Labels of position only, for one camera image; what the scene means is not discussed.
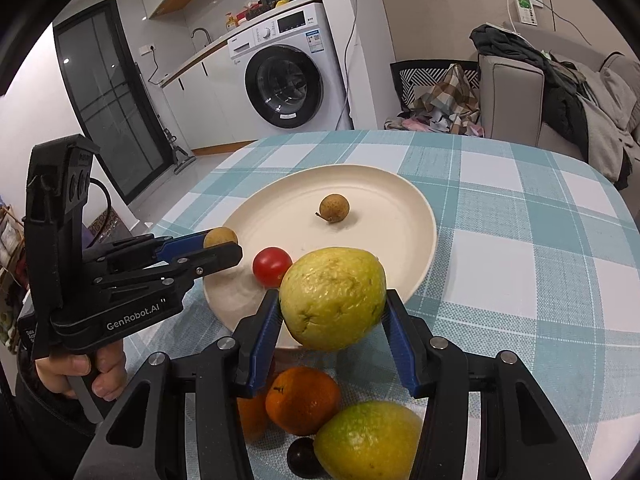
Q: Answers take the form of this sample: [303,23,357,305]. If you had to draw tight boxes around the white washing machine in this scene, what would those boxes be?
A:
[227,2,353,133]

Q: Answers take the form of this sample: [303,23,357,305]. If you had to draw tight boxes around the pile of clothes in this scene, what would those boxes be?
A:
[384,112,485,137]

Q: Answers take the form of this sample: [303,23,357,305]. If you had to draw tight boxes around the grey sofa cushion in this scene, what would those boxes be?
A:
[600,52,640,128]

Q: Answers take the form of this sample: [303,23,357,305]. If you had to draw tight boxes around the cluttered storage shelf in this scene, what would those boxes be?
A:
[0,205,28,356]

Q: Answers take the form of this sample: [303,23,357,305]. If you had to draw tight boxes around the black white patterned basket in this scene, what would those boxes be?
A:
[390,60,481,116]

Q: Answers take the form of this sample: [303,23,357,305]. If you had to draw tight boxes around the person's left hand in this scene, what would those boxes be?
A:
[35,340,128,403]

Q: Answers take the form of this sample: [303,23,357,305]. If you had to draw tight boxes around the grey hanging cable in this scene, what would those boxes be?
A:
[342,0,362,131]

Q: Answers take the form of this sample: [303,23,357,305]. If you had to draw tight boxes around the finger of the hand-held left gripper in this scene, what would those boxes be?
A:
[82,231,221,272]
[94,242,244,302]

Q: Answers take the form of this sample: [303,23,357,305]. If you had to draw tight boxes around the grey blanket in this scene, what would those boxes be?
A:
[575,67,636,191]

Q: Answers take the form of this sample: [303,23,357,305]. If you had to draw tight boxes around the orange mandarin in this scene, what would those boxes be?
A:
[265,366,342,436]
[236,390,273,443]

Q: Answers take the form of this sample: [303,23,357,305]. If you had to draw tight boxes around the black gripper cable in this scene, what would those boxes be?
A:
[89,178,112,233]

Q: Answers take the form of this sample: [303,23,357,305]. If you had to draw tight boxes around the grey sofa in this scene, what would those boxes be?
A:
[477,25,640,171]

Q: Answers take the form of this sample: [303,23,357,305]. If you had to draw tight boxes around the dark purple plum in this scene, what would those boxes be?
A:
[286,436,326,479]

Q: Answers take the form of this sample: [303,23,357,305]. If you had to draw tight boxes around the teal checkered tablecloth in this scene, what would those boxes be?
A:
[122,130,640,480]

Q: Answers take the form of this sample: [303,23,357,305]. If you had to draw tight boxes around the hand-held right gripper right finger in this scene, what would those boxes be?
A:
[382,287,593,480]

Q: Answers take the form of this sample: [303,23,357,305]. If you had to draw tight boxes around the black framed glass door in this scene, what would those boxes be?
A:
[52,0,168,206]

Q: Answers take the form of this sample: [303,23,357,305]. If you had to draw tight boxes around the brown longan with stem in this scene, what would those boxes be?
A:
[315,194,351,223]

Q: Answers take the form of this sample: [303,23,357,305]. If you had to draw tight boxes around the white kitchen counter cabinet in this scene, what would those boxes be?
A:
[160,40,256,156]

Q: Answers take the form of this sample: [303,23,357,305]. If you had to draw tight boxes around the cream round plate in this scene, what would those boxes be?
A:
[202,164,438,351]

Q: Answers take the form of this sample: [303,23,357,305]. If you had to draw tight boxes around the red tomato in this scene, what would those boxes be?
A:
[252,246,293,288]

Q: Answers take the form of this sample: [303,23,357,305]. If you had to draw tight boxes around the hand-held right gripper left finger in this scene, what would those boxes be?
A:
[72,287,288,480]

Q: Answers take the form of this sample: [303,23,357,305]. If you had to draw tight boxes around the stick vacuum cleaner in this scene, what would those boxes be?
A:
[164,127,196,176]

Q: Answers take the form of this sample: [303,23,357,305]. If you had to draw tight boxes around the yellow green guava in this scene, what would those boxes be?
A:
[313,401,423,480]

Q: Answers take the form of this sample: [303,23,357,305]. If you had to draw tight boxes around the dark clothes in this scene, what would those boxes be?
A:
[470,24,591,161]

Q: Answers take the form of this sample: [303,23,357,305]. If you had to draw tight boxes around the plaid cloth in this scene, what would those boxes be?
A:
[412,64,481,133]

